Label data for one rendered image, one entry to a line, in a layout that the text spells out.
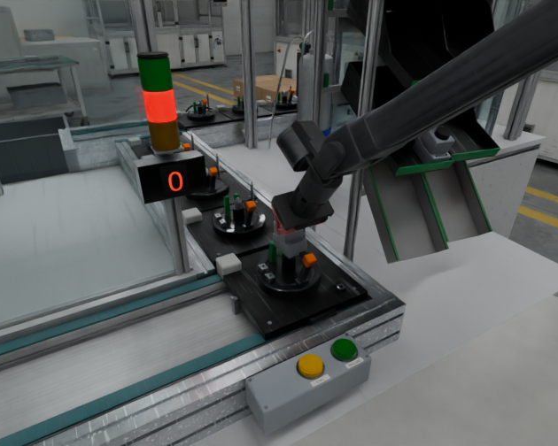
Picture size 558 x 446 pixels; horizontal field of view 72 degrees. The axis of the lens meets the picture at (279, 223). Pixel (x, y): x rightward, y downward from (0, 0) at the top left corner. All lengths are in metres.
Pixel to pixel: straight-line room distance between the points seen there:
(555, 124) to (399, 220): 3.88
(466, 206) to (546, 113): 3.72
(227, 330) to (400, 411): 0.35
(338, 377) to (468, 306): 0.45
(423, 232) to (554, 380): 0.37
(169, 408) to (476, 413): 0.52
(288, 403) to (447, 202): 0.63
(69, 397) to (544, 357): 0.90
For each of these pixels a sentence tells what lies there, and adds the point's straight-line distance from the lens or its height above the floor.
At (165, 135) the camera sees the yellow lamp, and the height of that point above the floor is 1.29.
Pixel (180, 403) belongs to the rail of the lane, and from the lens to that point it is 0.67.
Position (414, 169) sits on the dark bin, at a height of 1.20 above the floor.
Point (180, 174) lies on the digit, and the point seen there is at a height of 1.21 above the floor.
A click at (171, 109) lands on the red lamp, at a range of 0.70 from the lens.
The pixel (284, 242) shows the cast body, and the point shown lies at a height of 1.08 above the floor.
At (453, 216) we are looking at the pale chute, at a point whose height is 1.03.
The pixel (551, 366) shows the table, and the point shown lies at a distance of 0.98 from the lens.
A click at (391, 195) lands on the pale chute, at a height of 1.10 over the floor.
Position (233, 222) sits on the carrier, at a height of 0.99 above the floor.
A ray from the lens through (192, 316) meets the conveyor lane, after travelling 0.85.
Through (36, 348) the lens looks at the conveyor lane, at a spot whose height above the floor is 0.93.
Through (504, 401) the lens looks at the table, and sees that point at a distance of 0.88.
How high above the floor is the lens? 1.49
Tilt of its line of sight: 30 degrees down
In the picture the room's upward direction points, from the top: straight up
